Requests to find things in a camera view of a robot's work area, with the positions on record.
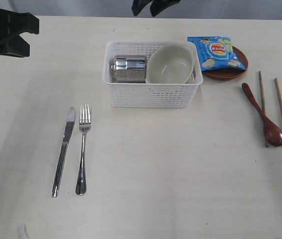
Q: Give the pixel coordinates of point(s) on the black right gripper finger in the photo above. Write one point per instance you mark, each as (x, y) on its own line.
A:
(158, 6)
(138, 5)

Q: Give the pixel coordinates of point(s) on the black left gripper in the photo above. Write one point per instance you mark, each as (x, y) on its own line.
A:
(12, 25)

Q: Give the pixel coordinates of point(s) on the white speckled ceramic bowl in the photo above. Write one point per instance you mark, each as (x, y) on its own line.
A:
(170, 64)

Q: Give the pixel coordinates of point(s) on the shiny stainless steel cup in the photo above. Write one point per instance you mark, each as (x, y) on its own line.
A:
(128, 68)

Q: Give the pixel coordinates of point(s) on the blue Lays chip bag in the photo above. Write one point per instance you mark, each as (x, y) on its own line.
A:
(216, 52)

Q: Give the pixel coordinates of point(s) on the brown round plate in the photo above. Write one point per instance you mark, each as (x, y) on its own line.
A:
(229, 73)

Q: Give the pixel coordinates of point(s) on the white perforated plastic basket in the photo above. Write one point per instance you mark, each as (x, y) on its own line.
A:
(142, 95)

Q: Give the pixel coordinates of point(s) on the silver metal fork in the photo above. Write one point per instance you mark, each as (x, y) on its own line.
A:
(84, 127)

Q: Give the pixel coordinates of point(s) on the silver metal table knife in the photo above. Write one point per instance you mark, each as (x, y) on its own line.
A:
(66, 138)

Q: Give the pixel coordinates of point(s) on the dark red wooden spoon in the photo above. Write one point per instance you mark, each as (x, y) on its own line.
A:
(272, 133)

